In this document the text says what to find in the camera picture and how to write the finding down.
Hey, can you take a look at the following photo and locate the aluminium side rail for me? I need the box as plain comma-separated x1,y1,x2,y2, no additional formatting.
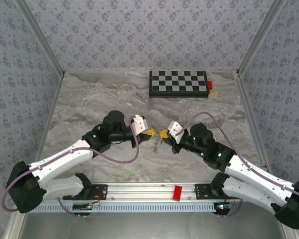
32,73,65,175
235,72,275,181

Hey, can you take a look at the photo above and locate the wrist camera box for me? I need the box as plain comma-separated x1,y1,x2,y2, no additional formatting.
167,120,184,139
131,114,150,136

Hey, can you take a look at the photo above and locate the red toy brick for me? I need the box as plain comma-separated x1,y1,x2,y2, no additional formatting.
172,185,183,201

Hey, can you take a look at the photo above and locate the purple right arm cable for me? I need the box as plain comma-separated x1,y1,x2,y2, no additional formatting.
174,112,299,219

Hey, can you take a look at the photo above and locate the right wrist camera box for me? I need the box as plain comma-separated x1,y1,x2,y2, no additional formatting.
167,120,184,139

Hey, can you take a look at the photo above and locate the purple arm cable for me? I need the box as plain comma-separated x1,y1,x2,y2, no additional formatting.
174,112,299,219
1,115,141,219

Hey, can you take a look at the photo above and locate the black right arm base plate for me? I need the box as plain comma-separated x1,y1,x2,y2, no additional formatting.
194,183,230,200

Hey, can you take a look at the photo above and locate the light blue slotted cable duct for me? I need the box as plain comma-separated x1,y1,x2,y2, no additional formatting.
31,202,215,213

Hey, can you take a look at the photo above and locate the black and grey chessboard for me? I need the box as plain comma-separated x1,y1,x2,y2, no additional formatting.
149,70,210,99

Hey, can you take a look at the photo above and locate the aluminium mounting rail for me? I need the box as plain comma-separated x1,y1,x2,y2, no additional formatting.
42,181,277,203

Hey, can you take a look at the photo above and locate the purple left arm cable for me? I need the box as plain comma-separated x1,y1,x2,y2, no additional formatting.
1,115,141,219

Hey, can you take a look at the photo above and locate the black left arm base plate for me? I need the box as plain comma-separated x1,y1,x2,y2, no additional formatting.
62,184,108,201

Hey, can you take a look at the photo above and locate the aluminium corner post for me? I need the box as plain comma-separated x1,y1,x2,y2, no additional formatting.
236,0,287,77
14,0,65,77

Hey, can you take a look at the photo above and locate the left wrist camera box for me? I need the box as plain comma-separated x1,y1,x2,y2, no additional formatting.
131,114,150,136

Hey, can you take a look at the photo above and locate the grey keyring with red section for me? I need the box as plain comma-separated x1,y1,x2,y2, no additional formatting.
152,138,164,154

